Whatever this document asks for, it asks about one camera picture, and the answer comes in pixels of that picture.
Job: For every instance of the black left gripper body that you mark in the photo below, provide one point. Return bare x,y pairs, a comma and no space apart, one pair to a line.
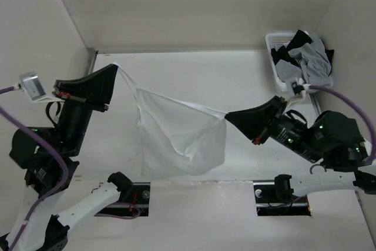
76,110

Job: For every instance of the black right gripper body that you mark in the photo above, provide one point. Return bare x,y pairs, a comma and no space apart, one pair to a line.
288,131

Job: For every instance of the white tank top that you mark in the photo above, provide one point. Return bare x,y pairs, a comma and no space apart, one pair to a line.
177,138

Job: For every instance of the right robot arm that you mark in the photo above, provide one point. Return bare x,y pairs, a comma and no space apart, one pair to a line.
333,141

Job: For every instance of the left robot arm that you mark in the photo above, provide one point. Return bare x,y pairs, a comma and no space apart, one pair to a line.
48,156

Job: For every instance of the grey folded tank top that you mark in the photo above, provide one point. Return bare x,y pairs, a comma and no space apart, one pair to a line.
289,73

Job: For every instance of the black tank top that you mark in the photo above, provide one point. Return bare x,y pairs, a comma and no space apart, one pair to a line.
299,39

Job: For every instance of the white plastic laundry basket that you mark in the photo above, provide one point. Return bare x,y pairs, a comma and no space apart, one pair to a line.
276,40

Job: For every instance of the metal table edge rail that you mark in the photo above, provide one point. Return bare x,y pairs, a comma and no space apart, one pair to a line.
91,61

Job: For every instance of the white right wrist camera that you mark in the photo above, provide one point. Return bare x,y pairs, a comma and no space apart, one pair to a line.
296,91

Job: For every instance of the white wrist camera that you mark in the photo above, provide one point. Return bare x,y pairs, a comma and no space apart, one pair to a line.
33,88
296,91

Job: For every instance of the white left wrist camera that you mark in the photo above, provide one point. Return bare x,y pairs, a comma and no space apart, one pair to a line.
33,88

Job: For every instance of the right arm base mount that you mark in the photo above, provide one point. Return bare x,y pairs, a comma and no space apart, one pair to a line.
269,204

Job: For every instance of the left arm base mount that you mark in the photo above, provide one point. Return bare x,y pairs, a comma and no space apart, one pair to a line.
131,204

